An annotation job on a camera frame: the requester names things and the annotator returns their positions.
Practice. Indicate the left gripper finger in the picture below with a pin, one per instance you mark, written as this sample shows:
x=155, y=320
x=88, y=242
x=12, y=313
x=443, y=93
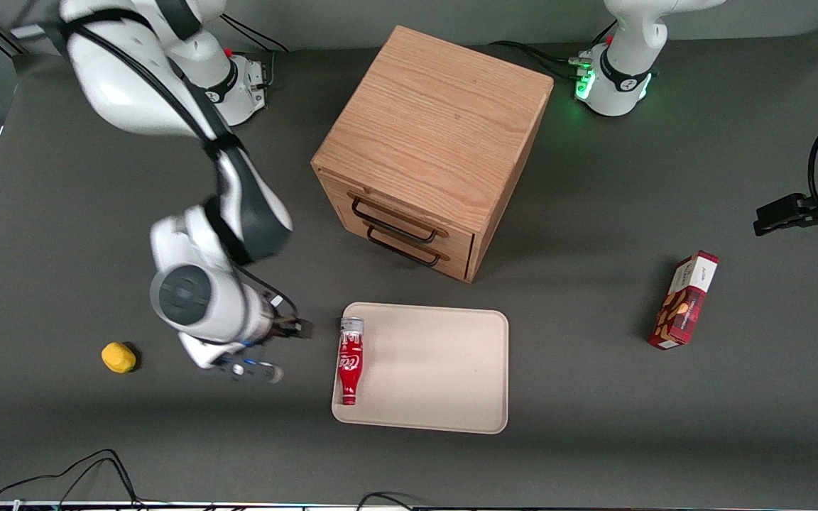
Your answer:
x=778, y=220
x=796, y=202

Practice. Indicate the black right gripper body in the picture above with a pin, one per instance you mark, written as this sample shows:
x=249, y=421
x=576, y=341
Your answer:
x=286, y=328

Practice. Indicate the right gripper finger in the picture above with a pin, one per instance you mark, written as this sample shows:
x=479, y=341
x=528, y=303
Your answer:
x=302, y=325
x=299, y=335

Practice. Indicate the red coke bottle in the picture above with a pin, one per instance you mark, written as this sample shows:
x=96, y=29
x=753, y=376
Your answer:
x=350, y=362

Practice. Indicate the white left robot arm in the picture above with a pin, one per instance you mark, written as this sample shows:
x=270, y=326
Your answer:
x=625, y=64

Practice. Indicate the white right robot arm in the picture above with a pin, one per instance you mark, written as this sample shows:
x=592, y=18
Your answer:
x=203, y=298

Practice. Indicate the beige rectangular tray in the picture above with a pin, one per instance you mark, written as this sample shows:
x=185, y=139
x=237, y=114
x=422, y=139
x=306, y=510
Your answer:
x=430, y=369

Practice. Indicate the red snack box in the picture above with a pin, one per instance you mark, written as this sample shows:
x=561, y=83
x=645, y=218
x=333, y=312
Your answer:
x=684, y=301

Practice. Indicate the yellow lemon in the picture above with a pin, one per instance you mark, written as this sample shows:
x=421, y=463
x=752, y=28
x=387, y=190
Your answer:
x=118, y=357

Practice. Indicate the wooden drawer cabinet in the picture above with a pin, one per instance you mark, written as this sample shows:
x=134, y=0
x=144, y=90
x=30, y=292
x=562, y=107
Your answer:
x=437, y=135

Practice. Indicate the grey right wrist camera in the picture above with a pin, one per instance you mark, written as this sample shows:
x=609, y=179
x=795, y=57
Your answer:
x=253, y=369

